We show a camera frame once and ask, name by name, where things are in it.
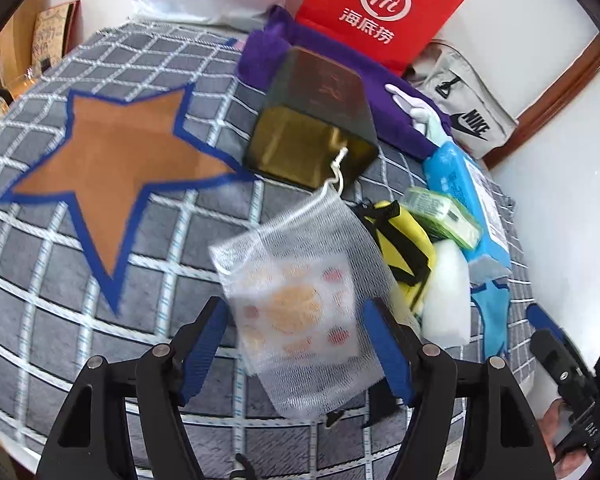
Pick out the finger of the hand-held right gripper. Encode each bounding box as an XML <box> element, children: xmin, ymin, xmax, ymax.
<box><xmin>526</xmin><ymin>304</ymin><xmax>588</xmax><ymax>396</ymax></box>

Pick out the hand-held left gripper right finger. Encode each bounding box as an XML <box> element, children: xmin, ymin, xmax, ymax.
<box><xmin>362</xmin><ymin>297</ymin><xmax>558</xmax><ymax>480</ymax></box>

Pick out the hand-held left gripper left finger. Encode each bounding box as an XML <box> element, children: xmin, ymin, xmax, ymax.
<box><xmin>36</xmin><ymin>296</ymin><xmax>231</xmax><ymax>480</ymax></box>

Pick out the white sponge block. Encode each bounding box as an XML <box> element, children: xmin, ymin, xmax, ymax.
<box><xmin>420</xmin><ymin>240</ymin><xmax>473</xmax><ymax>348</ymax></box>

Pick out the fruit print packet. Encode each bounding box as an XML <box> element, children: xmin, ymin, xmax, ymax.
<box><xmin>230</xmin><ymin>252</ymin><xmax>358</xmax><ymax>376</ymax></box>

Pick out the yellow black pouch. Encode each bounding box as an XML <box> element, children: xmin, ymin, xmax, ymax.
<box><xmin>355</xmin><ymin>200</ymin><xmax>437</xmax><ymax>316</ymax></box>

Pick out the white mesh drawstring bag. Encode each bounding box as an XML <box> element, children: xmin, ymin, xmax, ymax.
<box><xmin>209</xmin><ymin>146</ymin><xmax>398</xmax><ymax>418</ymax></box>

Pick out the green tissue pack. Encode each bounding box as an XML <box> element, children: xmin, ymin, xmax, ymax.
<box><xmin>404</xmin><ymin>186</ymin><xmax>483</xmax><ymax>251</ymax></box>

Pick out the person's right hand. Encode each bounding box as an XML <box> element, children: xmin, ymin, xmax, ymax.
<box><xmin>539</xmin><ymin>397</ymin><xmax>588</xmax><ymax>480</ymax></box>

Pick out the blue cloth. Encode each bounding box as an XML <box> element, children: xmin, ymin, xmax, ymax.
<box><xmin>470</xmin><ymin>280</ymin><xmax>511</xmax><ymax>361</ymax></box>

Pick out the grey checked star blanket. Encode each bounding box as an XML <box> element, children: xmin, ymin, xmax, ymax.
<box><xmin>0</xmin><ymin>15</ymin><xmax>536</xmax><ymax>480</ymax></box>

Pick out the blue wet wipes pack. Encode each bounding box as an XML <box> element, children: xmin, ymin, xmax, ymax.
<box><xmin>422</xmin><ymin>141</ymin><xmax>513</xmax><ymax>278</ymax></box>

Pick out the wooden skirting board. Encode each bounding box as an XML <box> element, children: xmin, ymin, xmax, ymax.
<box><xmin>481</xmin><ymin>35</ymin><xmax>600</xmax><ymax>170</ymax></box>

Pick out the dark gold tin box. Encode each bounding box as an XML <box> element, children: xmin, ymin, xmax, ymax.
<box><xmin>242</xmin><ymin>46</ymin><xmax>381</xmax><ymax>192</ymax></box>

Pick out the grey sling bag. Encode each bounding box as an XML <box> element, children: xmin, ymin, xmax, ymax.
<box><xmin>405</xmin><ymin>40</ymin><xmax>521</xmax><ymax>161</ymax></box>

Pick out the purple towel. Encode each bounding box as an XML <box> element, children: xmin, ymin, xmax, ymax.
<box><xmin>237</xmin><ymin>5</ymin><xmax>453</xmax><ymax>161</ymax></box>

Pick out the red paper bag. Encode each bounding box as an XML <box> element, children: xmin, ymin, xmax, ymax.
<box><xmin>295</xmin><ymin>0</ymin><xmax>467</xmax><ymax>77</ymax></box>

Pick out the brown printed board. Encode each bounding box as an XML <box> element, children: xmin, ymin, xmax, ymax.
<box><xmin>30</xmin><ymin>2</ymin><xmax>80</xmax><ymax>68</ymax></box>

